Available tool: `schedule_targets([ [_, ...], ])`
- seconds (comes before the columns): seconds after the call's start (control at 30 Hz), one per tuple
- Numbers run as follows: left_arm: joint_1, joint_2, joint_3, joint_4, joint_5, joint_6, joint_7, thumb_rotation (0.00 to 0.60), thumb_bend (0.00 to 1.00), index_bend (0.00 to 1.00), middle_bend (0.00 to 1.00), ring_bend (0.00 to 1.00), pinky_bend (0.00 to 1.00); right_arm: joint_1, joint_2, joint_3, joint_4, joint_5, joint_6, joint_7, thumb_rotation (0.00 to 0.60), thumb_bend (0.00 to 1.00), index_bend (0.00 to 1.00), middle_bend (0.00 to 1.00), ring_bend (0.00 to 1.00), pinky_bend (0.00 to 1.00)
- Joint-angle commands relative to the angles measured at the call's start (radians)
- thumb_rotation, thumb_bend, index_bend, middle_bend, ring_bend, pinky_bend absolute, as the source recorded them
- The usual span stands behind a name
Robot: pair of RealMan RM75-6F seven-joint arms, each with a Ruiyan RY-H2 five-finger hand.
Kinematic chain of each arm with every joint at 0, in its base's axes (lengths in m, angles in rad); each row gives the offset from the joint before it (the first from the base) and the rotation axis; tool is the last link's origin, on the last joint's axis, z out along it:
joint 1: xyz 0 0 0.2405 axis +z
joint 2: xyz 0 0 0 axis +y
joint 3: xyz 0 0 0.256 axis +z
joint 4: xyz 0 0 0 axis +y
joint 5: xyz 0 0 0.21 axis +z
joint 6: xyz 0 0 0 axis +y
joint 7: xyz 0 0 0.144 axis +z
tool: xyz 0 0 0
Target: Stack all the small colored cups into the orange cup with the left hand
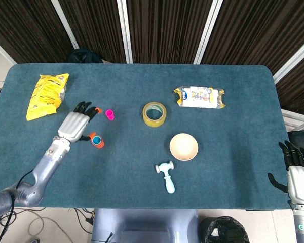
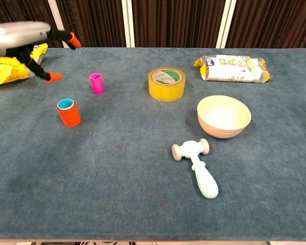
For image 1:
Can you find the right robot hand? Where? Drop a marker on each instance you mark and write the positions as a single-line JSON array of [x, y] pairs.
[[300, 177]]

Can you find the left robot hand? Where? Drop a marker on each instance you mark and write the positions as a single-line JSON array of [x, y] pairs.
[[73, 126]]

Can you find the light blue plastic cup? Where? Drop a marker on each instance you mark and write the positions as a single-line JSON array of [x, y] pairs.
[[97, 140]]

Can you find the pink plastic cup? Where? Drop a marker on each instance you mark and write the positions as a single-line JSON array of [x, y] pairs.
[[110, 116]]

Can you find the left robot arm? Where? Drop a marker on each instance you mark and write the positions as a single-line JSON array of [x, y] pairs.
[[44, 169]]

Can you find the orange plastic cup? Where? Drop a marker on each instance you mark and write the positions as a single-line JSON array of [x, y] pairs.
[[101, 145]]

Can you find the yellow snack bag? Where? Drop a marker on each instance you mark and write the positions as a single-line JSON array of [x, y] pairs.
[[45, 96]]

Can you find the white metal rack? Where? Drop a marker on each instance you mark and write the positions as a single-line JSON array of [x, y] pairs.
[[297, 120]]

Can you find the black chair back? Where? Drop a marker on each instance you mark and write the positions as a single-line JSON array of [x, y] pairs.
[[84, 57]]

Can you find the teal table cloth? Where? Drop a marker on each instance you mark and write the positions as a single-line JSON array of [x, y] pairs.
[[131, 177]]

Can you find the yellowish packing tape roll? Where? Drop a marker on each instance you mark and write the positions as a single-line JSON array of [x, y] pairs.
[[154, 124]]

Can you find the dark slatted screen panel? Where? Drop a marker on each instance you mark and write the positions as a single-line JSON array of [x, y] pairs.
[[28, 25], [98, 25], [256, 30], [301, 93], [167, 25]]

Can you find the bin with black bag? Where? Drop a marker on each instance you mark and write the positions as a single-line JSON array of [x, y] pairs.
[[224, 230]]

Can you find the cream and pink bowl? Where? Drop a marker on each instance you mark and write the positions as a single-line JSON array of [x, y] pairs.
[[183, 146]]

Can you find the light blue toy hammer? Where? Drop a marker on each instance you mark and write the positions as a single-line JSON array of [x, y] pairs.
[[169, 186]]

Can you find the blue-grey robot torso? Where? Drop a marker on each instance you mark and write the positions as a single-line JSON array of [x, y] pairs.
[[144, 225]]

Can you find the white rolls plastic pack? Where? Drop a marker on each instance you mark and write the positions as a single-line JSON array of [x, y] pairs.
[[200, 98]]

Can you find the white screen frame post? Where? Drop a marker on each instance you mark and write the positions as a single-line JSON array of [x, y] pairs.
[[1, 49], [207, 30], [294, 63], [125, 30], [66, 25]]

